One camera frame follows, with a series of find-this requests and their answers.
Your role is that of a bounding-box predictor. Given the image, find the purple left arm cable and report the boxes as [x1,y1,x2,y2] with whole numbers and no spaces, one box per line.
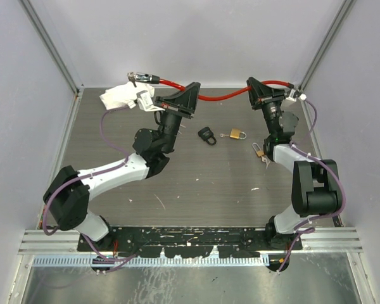
[43,104,140,236]

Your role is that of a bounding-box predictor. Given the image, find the cable lock keys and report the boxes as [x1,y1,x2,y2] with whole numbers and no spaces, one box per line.
[127,72,137,87]

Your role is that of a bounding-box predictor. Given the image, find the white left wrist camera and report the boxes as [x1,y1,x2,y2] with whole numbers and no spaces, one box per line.
[137,91,158,112]

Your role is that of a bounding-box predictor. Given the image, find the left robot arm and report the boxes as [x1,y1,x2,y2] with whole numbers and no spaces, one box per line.
[43,82,201,251]

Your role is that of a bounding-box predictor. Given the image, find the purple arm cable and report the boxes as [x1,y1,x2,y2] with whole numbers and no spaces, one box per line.
[43,104,140,236]
[278,98,347,273]

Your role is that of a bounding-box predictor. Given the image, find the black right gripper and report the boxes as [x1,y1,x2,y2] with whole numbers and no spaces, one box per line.
[246,77,288,137]

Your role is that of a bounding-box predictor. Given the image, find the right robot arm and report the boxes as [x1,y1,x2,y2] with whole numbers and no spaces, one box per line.
[246,77,346,250]

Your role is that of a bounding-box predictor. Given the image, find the blue slotted cable duct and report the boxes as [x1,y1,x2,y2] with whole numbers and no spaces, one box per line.
[32,255,270,268]

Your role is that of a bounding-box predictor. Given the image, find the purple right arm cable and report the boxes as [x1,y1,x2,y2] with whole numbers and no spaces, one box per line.
[278,98,347,273]

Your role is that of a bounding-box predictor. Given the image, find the red cable lock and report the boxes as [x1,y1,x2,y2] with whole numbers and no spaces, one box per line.
[135,72,295,102]

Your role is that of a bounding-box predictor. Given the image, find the white cloth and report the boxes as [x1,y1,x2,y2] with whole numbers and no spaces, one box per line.
[99,81,155,110]

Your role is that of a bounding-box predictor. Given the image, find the small brass padlock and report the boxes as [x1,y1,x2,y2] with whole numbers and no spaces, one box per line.
[252,142,265,158]

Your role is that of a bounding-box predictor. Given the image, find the aluminium frame rail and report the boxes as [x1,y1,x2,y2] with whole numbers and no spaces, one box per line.
[18,228,83,255]

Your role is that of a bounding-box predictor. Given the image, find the large brass padlock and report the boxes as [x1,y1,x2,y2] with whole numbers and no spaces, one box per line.
[229,128,247,140]

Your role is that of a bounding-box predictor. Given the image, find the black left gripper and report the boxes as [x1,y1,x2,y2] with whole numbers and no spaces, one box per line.
[154,82,199,153]

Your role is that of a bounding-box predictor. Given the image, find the small silver keys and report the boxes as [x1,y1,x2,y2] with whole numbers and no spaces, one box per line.
[262,156,270,168]

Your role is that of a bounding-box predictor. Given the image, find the black padlock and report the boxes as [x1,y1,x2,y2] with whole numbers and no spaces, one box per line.
[198,127,217,146]

